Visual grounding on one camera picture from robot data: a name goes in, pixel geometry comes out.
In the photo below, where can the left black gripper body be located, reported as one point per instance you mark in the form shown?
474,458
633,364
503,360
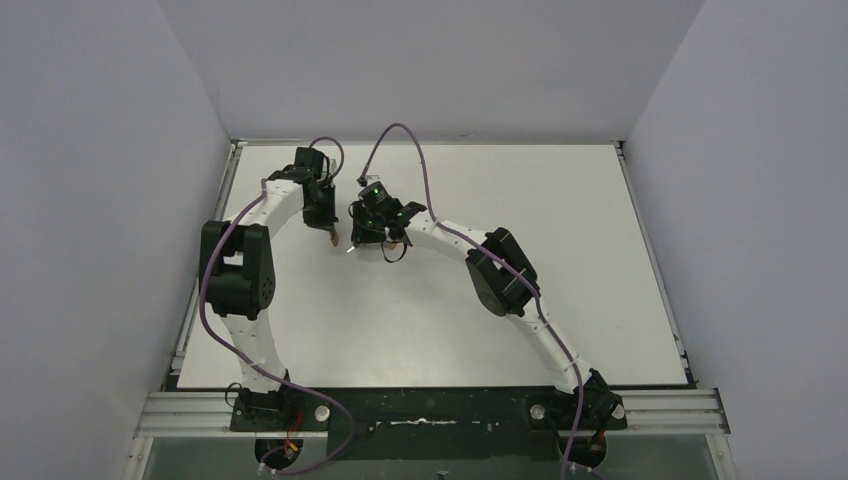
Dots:
319,213

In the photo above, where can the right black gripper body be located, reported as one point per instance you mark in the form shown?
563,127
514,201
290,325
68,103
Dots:
370,226

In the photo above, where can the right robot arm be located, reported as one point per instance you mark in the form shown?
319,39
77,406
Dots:
505,283

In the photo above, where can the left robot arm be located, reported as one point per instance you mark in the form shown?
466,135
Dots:
237,276

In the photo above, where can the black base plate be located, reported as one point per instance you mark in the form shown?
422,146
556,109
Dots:
536,423

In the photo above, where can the aluminium frame rail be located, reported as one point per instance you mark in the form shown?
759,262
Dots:
648,412

